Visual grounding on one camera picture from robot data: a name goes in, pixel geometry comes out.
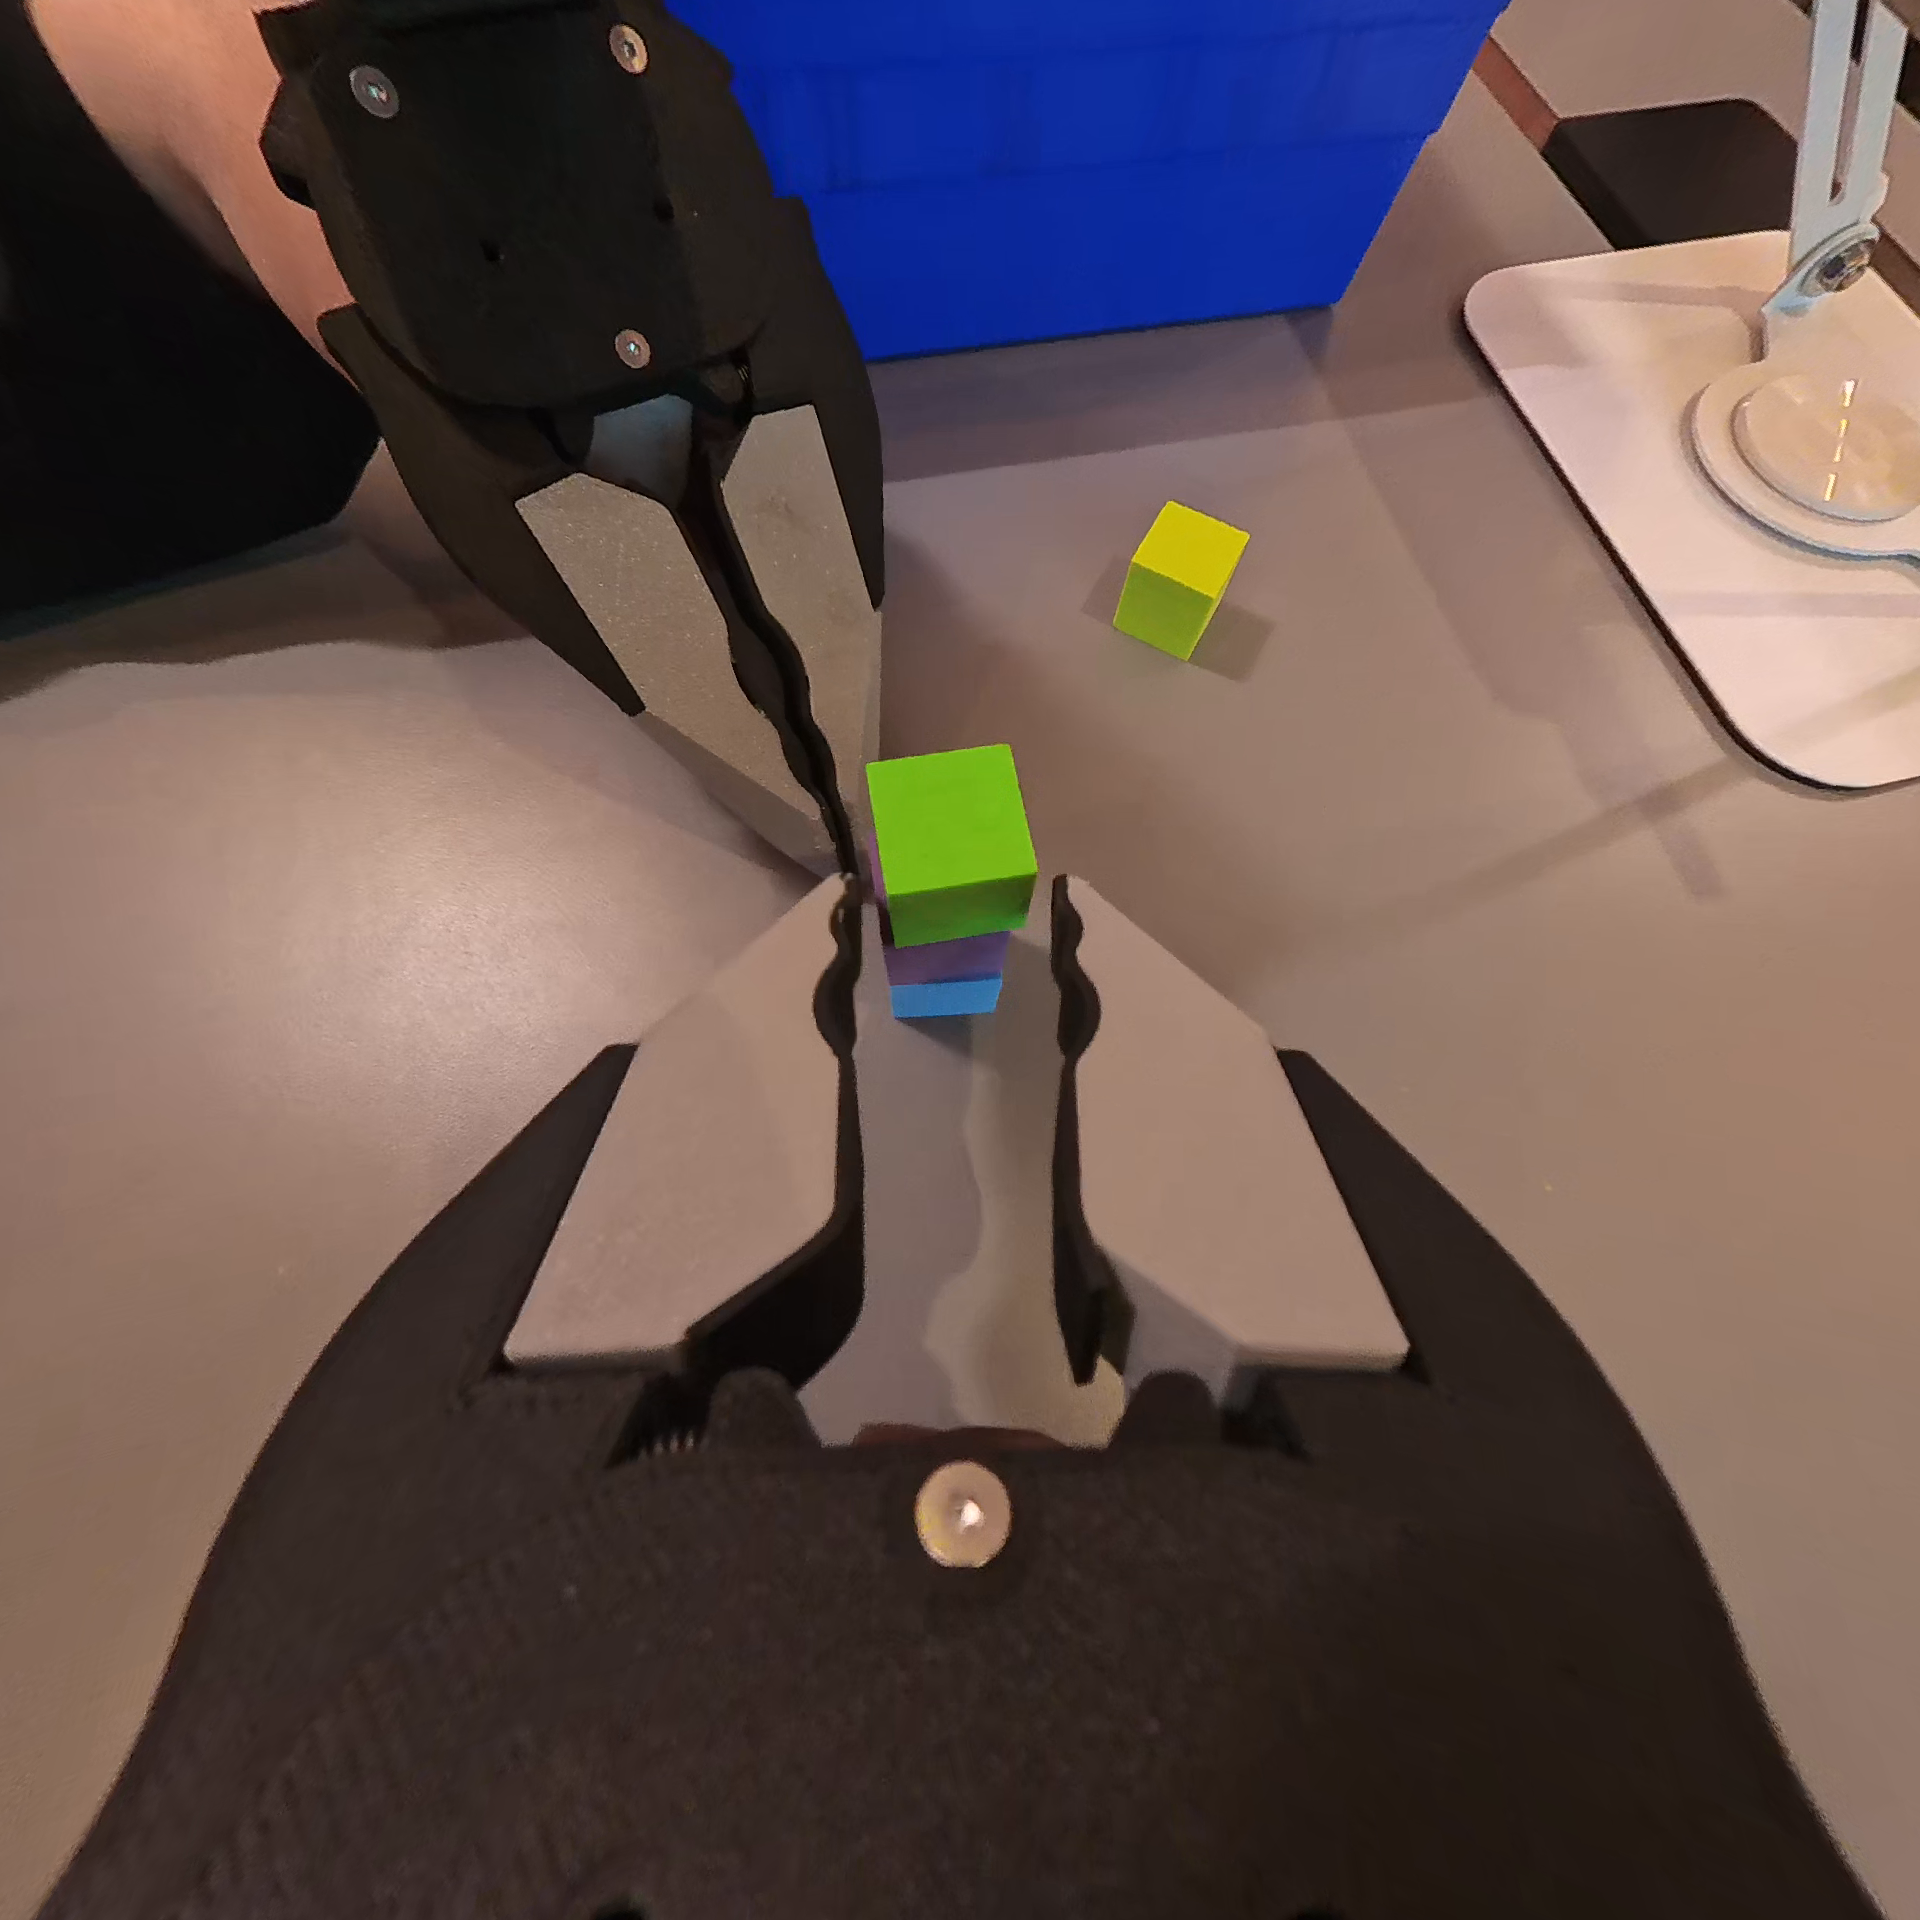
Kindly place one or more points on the green foam cube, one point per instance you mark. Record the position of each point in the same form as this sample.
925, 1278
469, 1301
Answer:
945, 826

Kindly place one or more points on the person's left forearm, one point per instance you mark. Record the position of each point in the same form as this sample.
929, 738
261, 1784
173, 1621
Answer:
119, 422

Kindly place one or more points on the purple foam cube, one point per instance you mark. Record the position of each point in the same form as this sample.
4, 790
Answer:
945, 962

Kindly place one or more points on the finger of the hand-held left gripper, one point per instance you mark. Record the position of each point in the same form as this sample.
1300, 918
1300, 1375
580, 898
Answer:
810, 541
645, 600

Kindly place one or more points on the white document stand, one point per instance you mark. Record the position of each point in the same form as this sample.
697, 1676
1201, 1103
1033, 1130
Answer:
1622, 452

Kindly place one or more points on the yellow foam cube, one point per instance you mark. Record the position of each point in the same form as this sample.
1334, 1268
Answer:
1179, 580

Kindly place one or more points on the blue plastic bin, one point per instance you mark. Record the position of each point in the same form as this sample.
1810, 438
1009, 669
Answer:
1081, 182

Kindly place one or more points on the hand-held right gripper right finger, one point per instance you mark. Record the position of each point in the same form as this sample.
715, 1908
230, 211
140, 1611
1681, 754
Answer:
1215, 1200

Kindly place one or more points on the blue foam cube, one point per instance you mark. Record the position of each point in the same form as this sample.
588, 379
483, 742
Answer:
945, 1002

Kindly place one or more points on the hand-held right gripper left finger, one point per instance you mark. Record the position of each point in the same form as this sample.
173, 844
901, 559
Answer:
692, 1200

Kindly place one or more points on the person's left hand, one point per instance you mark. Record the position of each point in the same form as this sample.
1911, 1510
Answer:
166, 76

